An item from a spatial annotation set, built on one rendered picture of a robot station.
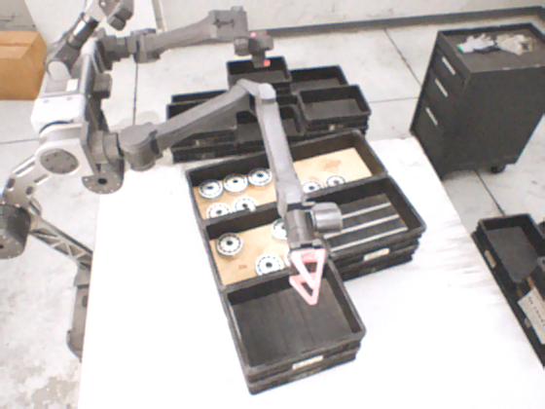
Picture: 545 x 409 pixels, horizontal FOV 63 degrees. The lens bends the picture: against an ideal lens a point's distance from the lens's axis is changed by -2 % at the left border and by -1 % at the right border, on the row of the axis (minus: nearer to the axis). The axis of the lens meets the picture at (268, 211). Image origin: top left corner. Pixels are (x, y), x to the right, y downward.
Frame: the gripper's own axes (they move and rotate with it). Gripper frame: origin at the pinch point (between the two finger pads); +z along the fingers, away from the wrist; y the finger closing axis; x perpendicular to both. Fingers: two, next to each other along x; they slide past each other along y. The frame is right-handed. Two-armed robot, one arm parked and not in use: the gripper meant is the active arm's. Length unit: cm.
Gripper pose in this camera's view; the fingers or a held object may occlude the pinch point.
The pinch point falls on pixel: (312, 292)
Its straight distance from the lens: 91.9
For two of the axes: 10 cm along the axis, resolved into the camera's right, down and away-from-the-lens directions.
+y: 0.0, 6.5, 7.6
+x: -9.9, 1.2, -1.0
